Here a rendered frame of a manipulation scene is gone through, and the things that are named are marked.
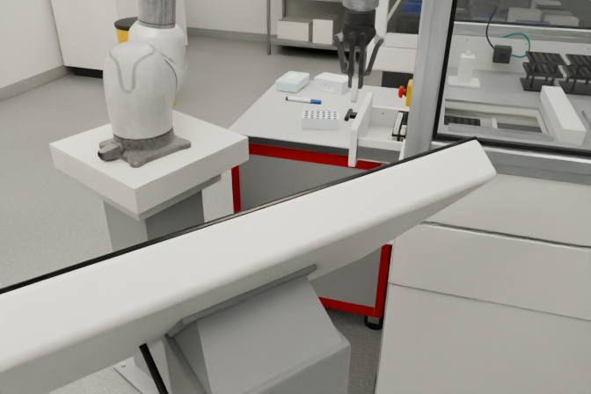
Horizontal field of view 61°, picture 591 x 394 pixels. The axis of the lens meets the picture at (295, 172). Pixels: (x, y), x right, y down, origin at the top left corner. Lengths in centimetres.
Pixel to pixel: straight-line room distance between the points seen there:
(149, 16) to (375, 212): 111
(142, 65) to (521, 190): 88
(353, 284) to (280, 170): 50
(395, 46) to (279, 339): 176
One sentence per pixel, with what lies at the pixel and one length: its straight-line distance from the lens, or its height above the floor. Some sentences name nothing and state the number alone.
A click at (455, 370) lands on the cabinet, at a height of 61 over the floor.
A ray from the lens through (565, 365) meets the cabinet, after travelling 109.
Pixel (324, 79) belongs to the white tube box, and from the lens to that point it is 202.
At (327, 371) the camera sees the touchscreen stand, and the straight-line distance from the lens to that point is 55.
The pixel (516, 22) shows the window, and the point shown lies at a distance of 79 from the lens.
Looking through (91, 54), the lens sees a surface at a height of 23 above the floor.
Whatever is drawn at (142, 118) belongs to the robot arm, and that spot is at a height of 95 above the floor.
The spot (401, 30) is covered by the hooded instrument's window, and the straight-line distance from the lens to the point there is 217.
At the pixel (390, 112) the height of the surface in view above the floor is 88.
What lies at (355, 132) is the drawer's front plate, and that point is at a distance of 127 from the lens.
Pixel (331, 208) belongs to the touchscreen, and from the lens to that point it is 44.
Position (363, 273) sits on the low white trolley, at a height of 28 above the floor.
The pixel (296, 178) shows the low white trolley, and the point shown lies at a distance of 167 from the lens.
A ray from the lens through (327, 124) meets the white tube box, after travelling 167.
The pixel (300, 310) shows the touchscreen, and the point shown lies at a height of 105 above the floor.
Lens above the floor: 141
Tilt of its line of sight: 28 degrees down
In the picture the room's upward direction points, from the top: 1 degrees clockwise
